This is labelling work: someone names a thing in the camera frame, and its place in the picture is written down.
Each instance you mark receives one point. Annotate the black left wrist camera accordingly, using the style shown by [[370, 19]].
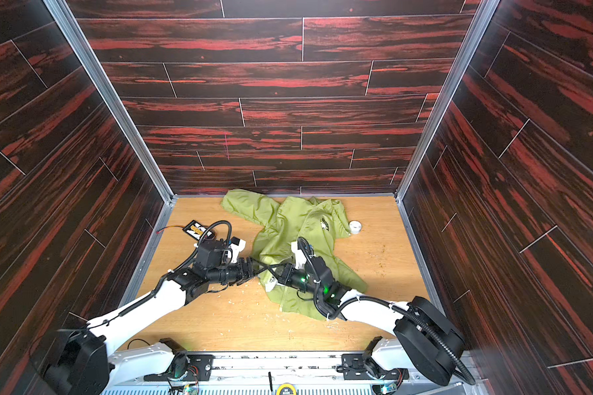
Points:
[[215, 253]]

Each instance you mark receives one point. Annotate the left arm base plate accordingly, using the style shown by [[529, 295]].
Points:
[[185, 367]]

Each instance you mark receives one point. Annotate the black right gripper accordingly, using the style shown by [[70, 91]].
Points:
[[282, 274]]

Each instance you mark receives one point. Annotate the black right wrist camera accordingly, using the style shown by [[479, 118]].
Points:
[[306, 258]]

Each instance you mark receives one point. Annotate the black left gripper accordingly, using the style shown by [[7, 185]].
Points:
[[246, 270]]

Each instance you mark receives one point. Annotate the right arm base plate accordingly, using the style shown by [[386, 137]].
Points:
[[356, 366]]

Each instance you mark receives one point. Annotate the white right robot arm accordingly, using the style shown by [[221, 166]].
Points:
[[425, 338]]

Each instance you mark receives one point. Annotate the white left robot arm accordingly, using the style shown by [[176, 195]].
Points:
[[89, 360]]

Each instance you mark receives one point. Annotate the yellow tape measure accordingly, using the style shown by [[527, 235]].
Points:
[[286, 389]]

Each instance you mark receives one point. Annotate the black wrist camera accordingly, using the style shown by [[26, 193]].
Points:
[[306, 258], [215, 253]]

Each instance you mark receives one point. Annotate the black battery pack with wires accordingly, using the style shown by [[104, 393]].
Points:
[[194, 229]]

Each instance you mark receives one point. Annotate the white sticker tape roll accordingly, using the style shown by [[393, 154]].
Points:
[[355, 227]]

